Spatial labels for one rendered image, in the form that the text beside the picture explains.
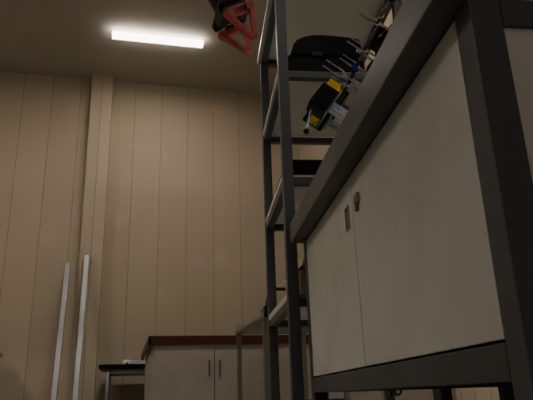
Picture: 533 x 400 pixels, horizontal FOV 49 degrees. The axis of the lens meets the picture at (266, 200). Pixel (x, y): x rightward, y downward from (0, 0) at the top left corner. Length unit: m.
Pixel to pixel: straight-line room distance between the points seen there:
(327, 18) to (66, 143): 6.82
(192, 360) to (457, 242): 3.71
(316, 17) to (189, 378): 2.76
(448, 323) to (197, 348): 3.66
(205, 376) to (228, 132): 5.46
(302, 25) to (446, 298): 1.91
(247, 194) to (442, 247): 8.11
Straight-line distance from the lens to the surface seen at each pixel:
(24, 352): 8.31
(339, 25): 2.59
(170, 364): 4.36
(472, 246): 0.73
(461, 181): 0.76
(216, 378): 4.39
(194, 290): 8.38
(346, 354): 1.33
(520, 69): 0.76
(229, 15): 1.23
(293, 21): 2.55
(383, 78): 0.93
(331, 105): 1.33
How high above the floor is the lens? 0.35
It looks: 19 degrees up
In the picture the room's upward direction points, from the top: 2 degrees counter-clockwise
